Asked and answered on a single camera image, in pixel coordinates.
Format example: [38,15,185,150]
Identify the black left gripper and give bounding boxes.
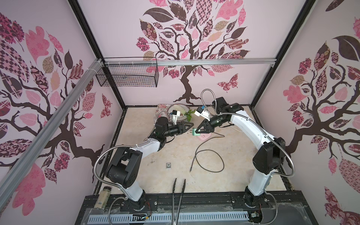
[164,120,194,137]

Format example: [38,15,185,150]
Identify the green usb charger plug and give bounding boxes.
[191,128,201,137]

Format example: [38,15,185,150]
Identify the dark grey charging cable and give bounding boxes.
[189,132,226,173]

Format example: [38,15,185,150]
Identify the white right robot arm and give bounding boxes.
[204,101,287,197]

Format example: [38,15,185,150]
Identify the pink power strip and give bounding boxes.
[197,133,212,142]

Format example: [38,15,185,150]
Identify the toy bok choy vegetable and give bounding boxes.
[184,109,196,122]

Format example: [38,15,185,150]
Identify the floral ceramic plate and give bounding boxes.
[167,104,190,116]

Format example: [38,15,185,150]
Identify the floral rectangular tray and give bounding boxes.
[154,104,173,123]

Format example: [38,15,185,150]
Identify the black kitchen tongs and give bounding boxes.
[172,178,187,225]

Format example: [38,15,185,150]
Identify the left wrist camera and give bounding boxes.
[172,110,181,125]

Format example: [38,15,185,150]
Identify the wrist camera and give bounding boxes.
[194,106,210,121]
[172,110,181,125]

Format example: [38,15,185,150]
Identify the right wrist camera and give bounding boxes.
[194,106,210,121]

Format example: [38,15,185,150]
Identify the black wire basket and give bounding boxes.
[96,56,159,88]

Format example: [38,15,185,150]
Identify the white slotted cable duct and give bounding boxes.
[85,211,249,225]

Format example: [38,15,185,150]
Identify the aluminium crossbar rail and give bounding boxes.
[105,58,277,66]

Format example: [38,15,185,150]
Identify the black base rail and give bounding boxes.
[81,191,307,214]

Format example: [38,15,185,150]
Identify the aluminium side rail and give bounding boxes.
[1,59,103,209]

